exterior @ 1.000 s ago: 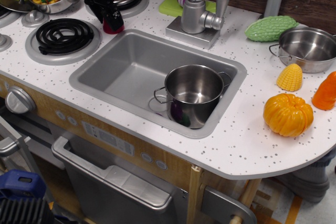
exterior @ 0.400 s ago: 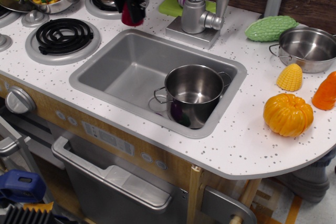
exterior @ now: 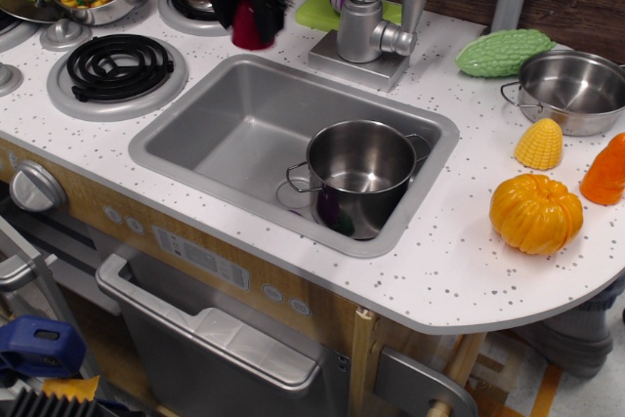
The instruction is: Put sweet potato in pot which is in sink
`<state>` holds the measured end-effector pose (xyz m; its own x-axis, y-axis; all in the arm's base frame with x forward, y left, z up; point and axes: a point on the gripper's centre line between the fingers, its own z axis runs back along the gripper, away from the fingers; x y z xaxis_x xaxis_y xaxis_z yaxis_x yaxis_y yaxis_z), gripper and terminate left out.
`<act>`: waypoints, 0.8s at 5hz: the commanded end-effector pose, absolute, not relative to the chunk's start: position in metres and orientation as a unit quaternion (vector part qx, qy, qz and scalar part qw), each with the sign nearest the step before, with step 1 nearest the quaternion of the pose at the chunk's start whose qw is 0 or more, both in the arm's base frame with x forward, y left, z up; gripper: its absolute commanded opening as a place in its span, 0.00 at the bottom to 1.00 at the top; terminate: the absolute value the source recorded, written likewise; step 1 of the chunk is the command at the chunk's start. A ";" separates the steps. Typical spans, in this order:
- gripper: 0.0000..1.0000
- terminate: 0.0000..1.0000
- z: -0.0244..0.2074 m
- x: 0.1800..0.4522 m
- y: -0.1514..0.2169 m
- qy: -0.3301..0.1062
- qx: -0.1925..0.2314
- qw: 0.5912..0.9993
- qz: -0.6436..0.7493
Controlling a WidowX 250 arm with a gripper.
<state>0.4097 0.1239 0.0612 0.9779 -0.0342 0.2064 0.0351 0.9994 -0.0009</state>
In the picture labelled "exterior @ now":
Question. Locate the dark red toy sweet potato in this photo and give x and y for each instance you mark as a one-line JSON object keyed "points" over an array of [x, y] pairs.
{"points": [[245, 33]]}

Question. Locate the grey toy sink basin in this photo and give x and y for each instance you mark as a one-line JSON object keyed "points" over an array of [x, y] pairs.
{"points": [[241, 134]]}

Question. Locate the steel pot in sink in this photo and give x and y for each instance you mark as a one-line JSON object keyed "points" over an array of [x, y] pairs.
{"points": [[359, 171]]}

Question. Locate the glass pot lid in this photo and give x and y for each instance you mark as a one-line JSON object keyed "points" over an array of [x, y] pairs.
{"points": [[40, 11]]}

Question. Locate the green cutting board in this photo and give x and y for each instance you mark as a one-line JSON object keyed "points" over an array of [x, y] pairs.
{"points": [[320, 15]]}

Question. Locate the silver toy faucet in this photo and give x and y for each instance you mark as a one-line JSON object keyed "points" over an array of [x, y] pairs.
{"points": [[366, 49]]}

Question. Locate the black coil burner front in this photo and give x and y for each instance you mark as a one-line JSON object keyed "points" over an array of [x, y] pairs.
{"points": [[118, 67]]}

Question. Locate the silver stove knob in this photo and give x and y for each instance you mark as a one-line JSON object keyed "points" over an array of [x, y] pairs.
{"points": [[63, 35]]}

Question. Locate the green toy bitter gourd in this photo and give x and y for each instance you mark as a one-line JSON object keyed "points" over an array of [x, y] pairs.
{"points": [[501, 53]]}

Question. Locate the silver oven dial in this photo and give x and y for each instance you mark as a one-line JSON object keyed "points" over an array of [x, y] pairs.
{"points": [[35, 189]]}

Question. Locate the yellow toy corn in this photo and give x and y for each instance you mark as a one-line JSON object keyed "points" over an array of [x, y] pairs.
{"points": [[541, 146]]}

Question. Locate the steel pan on counter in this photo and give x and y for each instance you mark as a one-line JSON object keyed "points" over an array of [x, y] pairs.
{"points": [[582, 92]]}

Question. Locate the orange toy pumpkin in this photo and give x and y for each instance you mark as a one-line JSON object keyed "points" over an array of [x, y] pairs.
{"points": [[535, 214]]}

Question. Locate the orange toy carrot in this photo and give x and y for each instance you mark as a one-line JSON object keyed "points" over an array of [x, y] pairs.
{"points": [[604, 181]]}

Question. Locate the blue clamp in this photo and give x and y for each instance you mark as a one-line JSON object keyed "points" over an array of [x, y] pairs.
{"points": [[41, 347]]}

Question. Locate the grey oven door handle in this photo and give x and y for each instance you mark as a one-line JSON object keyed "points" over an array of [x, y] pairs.
{"points": [[214, 331]]}

